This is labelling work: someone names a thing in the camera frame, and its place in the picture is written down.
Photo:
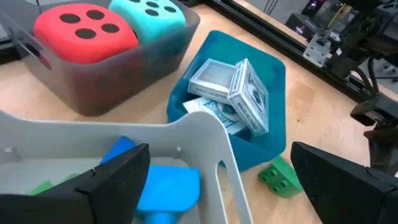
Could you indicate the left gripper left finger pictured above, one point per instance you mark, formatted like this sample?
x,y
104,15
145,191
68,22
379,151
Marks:
x,y
77,205

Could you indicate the green two-stud toy block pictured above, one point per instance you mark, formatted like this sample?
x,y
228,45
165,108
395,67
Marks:
x,y
40,187

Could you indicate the red foam die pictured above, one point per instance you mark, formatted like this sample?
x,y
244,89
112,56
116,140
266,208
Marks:
x,y
62,43

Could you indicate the light grey plastic bin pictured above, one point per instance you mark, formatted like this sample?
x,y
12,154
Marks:
x,y
186,133

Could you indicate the blue toy block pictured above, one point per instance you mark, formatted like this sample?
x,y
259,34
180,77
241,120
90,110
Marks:
x,y
119,149
168,186

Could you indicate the black perforated computer case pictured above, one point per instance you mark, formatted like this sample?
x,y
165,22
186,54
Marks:
x,y
298,26

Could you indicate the white playing card box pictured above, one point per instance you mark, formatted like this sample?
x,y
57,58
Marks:
x,y
214,76
217,116
248,102

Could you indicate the black aluminium table frame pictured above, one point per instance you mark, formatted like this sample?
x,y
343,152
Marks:
x,y
280,39

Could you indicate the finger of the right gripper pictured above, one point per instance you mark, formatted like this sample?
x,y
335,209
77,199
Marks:
x,y
385,149
379,112

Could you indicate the teal foam die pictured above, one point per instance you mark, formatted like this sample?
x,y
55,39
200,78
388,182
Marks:
x,y
140,28

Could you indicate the teal plastic bin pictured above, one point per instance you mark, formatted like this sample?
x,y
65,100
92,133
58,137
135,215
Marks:
x,y
267,77

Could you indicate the smoky translucent plastic bin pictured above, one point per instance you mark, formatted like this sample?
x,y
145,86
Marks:
x,y
102,87

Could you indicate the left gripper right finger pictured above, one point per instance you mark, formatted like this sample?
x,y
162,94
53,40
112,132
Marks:
x,y
348,199

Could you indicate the small green toy block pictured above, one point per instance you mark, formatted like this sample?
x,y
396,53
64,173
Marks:
x,y
280,179

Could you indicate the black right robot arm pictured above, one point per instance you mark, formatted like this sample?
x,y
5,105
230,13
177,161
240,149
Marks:
x,y
354,46

